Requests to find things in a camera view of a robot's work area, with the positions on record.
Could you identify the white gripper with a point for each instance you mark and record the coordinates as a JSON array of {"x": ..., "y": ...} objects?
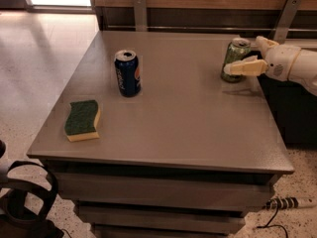
[{"x": 279, "y": 63}]

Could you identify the green soda can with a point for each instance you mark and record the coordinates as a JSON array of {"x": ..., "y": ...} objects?
[{"x": 237, "y": 50}]

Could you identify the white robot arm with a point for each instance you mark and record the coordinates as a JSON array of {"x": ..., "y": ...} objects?
[{"x": 304, "y": 70}]

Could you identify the blue Pepsi can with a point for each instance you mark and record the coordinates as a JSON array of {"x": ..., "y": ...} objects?
[{"x": 128, "y": 73}]

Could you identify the green and yellow sponge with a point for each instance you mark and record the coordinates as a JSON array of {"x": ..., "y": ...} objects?
[{"x": 82, "y": 120}]

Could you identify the grey drawer cabinet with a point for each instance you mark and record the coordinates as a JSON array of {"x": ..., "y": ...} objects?
[{"x": 187, "y": 157}]

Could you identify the white power strip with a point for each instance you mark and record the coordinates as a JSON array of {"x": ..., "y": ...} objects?
[{"x": 290, "y": 203}]

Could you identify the right metal wall bracket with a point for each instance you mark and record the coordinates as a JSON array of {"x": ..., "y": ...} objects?
[{"x": 284, "y": 21}]

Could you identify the metal wall bracket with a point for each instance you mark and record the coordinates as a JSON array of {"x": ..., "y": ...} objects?
[
  {"x": 284, "y": 21},
  {"x": 140, "y": 15}
]

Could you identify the wooden wall counter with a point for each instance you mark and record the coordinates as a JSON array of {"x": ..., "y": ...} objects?
[{"x": 247, "y": 18}]

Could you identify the left metal wall bracket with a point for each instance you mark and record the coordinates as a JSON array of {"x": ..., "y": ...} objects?
[{"x": 140, "y": 15}]

